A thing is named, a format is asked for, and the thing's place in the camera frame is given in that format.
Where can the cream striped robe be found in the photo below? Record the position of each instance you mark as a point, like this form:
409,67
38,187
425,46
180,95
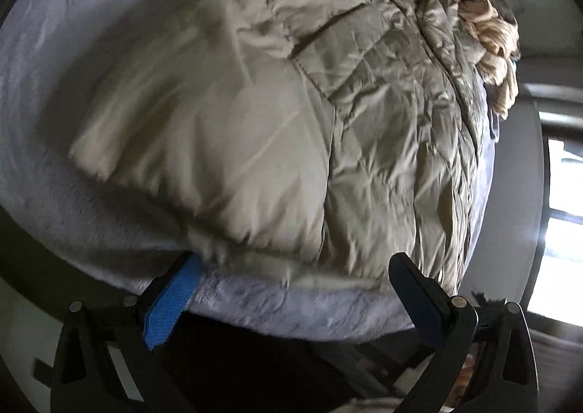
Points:
496,35

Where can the beige puffer jacket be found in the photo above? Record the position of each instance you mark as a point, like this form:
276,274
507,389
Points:
273,121

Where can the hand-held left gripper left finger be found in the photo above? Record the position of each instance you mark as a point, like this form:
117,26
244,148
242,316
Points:
173,299

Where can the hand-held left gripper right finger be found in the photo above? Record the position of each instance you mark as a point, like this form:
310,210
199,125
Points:
416,299

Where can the window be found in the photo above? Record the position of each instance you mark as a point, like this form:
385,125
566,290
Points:
564,258

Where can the lilac embossed bed blanket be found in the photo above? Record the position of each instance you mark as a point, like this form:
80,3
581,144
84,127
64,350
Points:
68,53

